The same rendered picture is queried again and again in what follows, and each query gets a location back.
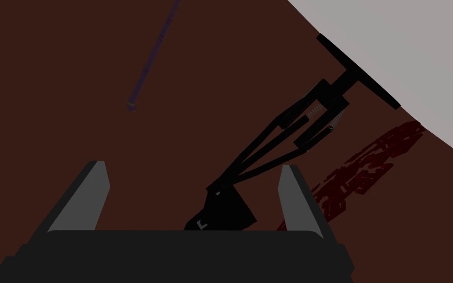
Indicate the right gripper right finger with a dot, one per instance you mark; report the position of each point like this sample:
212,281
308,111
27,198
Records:
298,204

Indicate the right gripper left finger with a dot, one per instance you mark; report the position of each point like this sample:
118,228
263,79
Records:
81,202

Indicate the black folding desk lamp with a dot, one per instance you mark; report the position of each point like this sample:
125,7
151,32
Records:
289,137

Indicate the dark purple thin rod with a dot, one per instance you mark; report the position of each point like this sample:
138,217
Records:
152,59

